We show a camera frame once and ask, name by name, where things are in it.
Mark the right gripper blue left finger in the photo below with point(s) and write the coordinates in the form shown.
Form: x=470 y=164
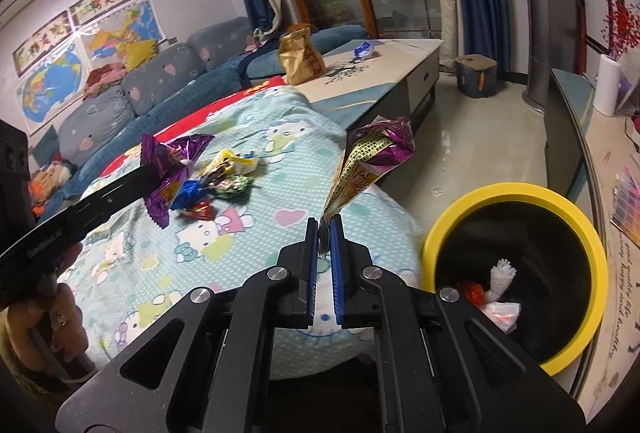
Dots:
x=310 y=261

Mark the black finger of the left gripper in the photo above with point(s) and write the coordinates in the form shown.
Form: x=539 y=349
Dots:
x=119 y=194

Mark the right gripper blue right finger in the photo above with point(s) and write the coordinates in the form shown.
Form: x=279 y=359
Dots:
x=336 y=235

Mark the purple gold snack wrapper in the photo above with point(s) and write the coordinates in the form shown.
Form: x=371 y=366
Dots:
x=371 y=152

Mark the purple foil snack wrapper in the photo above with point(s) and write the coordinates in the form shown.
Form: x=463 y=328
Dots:
x=174 y=163

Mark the red snickers candy wrapper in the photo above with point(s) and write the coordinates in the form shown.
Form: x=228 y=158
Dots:
x=203 y=210

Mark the blue plastic bag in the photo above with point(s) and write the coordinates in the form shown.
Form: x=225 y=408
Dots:
x=191 y=193

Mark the red plastic bag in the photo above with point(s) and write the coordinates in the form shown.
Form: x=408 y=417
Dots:
x=473 y=292

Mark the white printed plastic bag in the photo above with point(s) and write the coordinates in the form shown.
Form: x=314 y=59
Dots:
x=503 y=314

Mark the yellow rimmed black trash bin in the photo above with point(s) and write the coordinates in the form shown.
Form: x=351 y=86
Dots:
x=561 y=271

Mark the person's left hand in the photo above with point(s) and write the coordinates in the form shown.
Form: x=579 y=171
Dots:
x=68 y=334

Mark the pile of clothes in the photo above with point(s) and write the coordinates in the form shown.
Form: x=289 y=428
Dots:
x=46 y=182

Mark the green snack wrapper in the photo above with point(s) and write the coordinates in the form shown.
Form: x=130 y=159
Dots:
x=230 y=186

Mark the hello kitty patterned blanket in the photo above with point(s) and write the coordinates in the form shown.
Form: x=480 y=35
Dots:
x=131 y=271

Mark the yellow white snack wrapper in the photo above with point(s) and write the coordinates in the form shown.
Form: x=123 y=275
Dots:
x=227 y=162

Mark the world map poster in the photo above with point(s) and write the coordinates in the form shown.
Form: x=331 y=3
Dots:
x=52 y=86

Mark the coffee table with drawer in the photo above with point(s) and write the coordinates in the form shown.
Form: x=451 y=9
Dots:
x=397 y=80

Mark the brown paper bag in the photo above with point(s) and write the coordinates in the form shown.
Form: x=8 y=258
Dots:
x=299 y=58

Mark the blue white candy wrapper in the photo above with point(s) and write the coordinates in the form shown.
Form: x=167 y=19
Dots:
x=363 y=51

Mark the calligraphy scroll left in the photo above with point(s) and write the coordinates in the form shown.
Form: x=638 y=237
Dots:
x=42 y=42

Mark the calligraphy scroll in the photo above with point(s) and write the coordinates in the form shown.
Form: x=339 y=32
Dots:
x=84 y=12
x=42 y=42

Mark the china map poster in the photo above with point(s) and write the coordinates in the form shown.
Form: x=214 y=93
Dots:
x=107 y=40

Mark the blue grey sofa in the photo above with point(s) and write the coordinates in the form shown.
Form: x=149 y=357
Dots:
x=210 y=65

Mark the dark blue storage stool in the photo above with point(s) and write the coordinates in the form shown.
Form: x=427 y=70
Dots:
x=476 y=75

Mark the calligraphy scroll right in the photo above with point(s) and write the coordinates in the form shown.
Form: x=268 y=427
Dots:
x=84 y=12

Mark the grey tower air conditioner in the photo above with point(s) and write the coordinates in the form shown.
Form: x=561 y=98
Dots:
x=537 y=3

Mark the tv cabinet with tablecloth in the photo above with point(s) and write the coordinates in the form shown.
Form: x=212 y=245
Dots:
x=586 y=154

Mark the colourful paint palette box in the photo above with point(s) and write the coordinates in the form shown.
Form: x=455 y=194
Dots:
x=627 y=205

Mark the white paper towel roll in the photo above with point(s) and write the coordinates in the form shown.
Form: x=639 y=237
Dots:
x=608 y=82

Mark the red berry branch decoration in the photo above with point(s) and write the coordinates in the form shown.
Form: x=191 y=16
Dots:
x=622 y=28

